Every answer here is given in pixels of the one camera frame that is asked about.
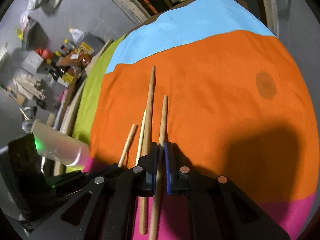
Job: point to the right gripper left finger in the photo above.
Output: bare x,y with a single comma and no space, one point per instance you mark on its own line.
105,207

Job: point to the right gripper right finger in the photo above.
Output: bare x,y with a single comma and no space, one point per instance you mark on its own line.
217,208

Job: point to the white perforated utensil holder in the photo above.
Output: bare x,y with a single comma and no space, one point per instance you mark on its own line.
57,146

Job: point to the metal spoon black handle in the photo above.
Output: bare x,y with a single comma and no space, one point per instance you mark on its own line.
27,125

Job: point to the wooden knife holder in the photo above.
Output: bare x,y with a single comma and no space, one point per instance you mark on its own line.
14,95

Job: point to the colourful patchwork table cloth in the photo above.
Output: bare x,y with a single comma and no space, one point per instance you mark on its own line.
238,105

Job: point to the white hanging towel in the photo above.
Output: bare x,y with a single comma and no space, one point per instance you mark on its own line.
29,86

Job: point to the dark soy sauce bottle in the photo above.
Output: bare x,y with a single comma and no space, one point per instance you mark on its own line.
57,72

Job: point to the red plastic bag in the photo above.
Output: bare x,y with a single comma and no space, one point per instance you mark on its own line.
44,53

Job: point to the white wall box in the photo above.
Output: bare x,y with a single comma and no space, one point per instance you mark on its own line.
33,63

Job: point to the grey wall shelf basket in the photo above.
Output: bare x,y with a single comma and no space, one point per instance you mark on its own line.
29,34

